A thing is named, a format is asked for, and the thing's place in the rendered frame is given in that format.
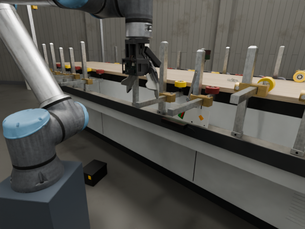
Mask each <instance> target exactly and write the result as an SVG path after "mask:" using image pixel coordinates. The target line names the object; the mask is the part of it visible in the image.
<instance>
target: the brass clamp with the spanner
mask: <svg viewBox="0 0 305 229"><path fill-rule="evenodd" d="M190 97H191V100H195V99H198V98H200V99H203V104H202V105H200V106H205V107H210V106H212V103H213V97H211V98H208V97H207V96H206V95H199V96H197V95H192V94H191V96H190Z"/></svg>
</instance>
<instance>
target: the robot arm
mask: <svg viewBox="0 0 305 229"><path fill-rule="evenodd" d="M17 4H18V5H35V6H48V7H59V8H62V9H72V10H81V11H84V12H88V13H90V14H91V15H92V16H93V17H94V18H98V19H105V18H123V17H125V29H126V38H130V39H128V40H125V58H122V74H126V75H128V77H127V78H126V79H124V80H122V82H121V85H126V91H127V93H128V92H129V91H130V90H131V89H132V86H133V85H134V81H135V80H136V79H137V78H138V76H144V75H145V76H146V78H147V83H146V87H147V88H148V89H149V90H154V94H155V96H156V98H157V99H158V98H159V79H158V74H157V70H156V68H155V67H158V68H159V67H160V65H161V61H160V60H159V59H158V58H157V57H156V55H155V54H154V53H153V52H152V51H151V50H150V48H149V47H148V46H145V44H149V43H150V40H149V39H151V38H152V37H153V0H0V39H1V41H2V42H3V44H4V46H5V47H6V49H7V50H8V52H9V54H10V56H11V57H12V59H13V61H14V62H15V64H16V65H17V67H18V69H19V70H20V72H21V74H22V75H23V77H24V79H25V80H26V82H27V84H28V85H29V87H30V89H31V90H32V92H33V94H34V95H35V97H36V99H37V100H38V102H39V104H40V106H39V108H38V109H28V110H22V111H19V112H16V113H14V114H11V115H9V116H8V117H6V118H5V119H4V121H3V123H2V126H3V135H4V137H5V140H6V144H7V148H8V151H9V155H10V159H11V163H12V166H13V169H12V173H11V178H10V185H11V187H12V189H13V190H14V191H16V192H19V193H32V192H37V191H40V190H43V189H45V188H48V187H50V186H52V185H53V184H55V183H56V182H58V181H59V180H60V179H61V178H62V176H63V175H64V165H63V163H62V162H61V161H60V159H59V158H58V156H57V154H56V149H55V146H56V145H58V144H59V143H61V142H63V141H65V140H67V139H68V138H70V137H72V136H74V135H75V134H78V133H79V132H81V131H82V130H83V129H85V128H86V126H87V124H88V122H89V115H88V112H87V110H86V108H85V107H84V106H83V105H82V104H81V103H79V102H73V100H72V98H71V96H69V95H65V94H64V93H63V91H62V90H61V88H60V86H59V84H58V82H57V81H56V79H55V77H54V76H53V74H52V72H51V71H50V69H49V67H48V65H47V64H46V62H45V60H44V59H43V57H42V55H41V53H40V51H39V50H38V48H37V46H36V45H35V43H34V41H33V40H32V38H31V36H30V34H29V33H28V31H27V29H26V27H25V26H24V24H23V22H22V20H21V19H20V17H19V15H18V14H17V12H16V10H17ZM123 63H125V70H123ZM148 73H149V74H148Z"/></svg>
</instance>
